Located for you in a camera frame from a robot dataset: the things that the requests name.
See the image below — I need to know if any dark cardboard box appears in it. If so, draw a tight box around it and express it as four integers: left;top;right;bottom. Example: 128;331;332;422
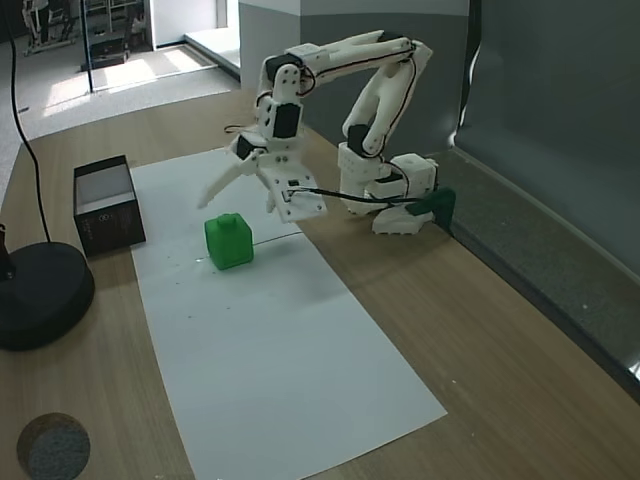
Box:
72;154;148;258

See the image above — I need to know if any white paper sheet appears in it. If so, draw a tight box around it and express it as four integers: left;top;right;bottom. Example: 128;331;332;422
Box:
128;148;304;264
130;230;449;480

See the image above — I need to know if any green cube with knob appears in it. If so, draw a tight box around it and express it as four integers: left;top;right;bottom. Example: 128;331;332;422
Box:
203;211;256;273

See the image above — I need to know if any green table clamp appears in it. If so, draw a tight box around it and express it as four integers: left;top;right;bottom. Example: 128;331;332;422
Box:
405;186;458;237

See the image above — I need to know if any black equipment cart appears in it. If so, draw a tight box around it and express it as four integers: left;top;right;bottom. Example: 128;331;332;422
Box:
79;0;147;70

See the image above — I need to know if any thin black stand pole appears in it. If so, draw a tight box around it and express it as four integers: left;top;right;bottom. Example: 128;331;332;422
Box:
6;0;53;245

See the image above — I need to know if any black round stand base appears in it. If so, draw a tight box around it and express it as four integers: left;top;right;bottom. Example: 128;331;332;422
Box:
0;241;97;353

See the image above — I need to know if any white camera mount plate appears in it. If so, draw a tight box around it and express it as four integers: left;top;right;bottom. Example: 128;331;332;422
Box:
256;148;329;223

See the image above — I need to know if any black camera cable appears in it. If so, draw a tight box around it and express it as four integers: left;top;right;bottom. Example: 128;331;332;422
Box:
285;186;427;207

